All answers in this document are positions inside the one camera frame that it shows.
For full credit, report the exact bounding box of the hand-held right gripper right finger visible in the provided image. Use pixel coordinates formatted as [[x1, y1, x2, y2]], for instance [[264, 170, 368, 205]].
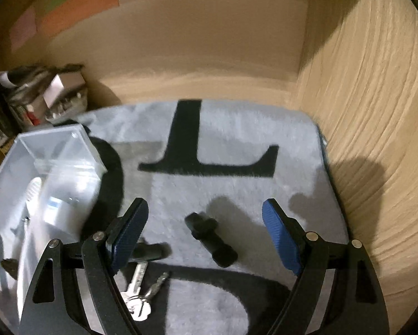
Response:
[[262, 198, 391, 335]]

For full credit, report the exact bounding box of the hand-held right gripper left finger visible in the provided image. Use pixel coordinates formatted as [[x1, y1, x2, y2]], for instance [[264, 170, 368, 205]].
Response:
[[19, 197, 150, 335]]

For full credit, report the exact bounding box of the small black cylinder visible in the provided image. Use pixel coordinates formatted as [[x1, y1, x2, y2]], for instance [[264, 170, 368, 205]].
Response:
[[132, 240, 171, 263]]

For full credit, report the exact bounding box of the silver key bunch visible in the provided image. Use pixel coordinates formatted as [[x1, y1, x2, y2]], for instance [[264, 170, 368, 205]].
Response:
[[122, 261, 170, 322]]

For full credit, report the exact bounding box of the black plastic bolt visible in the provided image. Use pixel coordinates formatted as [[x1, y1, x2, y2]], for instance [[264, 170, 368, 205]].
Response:
[[184, 212, 238, 269]]

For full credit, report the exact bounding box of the clear plastic bin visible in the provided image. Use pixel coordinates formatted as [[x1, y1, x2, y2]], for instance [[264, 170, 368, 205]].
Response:
[[0, 123, 108, 335]]

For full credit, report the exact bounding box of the grey rug with black letters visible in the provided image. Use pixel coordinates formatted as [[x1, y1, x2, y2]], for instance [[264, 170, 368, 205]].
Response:
[[0, 99, 349, 335]]

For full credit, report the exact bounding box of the white card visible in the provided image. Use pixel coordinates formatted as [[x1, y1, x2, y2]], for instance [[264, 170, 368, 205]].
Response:
[[42, 74, 65, 109]]

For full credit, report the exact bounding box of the stack of books and papers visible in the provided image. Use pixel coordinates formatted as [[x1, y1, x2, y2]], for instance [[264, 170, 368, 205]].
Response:
[[0, 63, 87, 130]]

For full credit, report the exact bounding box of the pink sticky note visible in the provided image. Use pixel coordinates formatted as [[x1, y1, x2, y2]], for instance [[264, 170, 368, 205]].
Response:
[[8, 7, 39, 51]]

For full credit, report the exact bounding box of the orange sticky note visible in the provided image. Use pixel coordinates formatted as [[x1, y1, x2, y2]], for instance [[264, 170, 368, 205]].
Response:
[[38, 0, 121, 37]]

